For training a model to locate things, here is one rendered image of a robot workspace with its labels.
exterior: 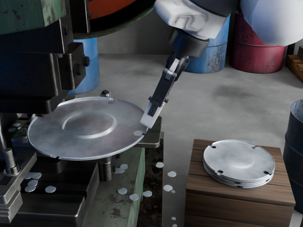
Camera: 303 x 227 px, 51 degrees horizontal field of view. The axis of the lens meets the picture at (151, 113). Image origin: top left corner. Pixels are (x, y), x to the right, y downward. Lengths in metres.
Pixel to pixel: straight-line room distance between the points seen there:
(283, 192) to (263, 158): 0.18
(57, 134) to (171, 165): 1.28
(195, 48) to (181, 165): 1.43
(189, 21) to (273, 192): 0.90
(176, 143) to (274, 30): 1.73
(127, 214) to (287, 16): 0.50
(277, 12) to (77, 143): 0.48
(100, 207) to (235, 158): 0.77
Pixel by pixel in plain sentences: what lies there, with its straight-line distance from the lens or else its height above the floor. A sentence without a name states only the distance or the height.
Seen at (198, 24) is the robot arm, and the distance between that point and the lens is 0.57.
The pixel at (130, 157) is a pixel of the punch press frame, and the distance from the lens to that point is 0.91.
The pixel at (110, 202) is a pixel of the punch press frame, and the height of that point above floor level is 0.65.
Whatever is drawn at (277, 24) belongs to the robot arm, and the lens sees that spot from 0.52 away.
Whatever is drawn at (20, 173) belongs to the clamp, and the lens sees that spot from 0.72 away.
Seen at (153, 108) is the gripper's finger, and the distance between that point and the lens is 0.68.
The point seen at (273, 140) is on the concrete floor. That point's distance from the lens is 2.37.
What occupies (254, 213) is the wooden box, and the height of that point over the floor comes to 0.28.
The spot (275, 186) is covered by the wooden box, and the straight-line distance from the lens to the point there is 1.36.
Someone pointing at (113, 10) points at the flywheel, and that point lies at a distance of 1.03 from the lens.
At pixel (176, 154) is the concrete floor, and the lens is 2.08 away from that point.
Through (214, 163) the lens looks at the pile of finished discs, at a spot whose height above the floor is 0.39.
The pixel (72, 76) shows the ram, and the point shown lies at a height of 0.93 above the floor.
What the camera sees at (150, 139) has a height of 0.78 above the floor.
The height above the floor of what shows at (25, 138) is 0.79.
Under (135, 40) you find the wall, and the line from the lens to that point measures 4.12.
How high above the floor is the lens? 1.16
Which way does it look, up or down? 27 degrees down
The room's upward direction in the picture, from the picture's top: straight up
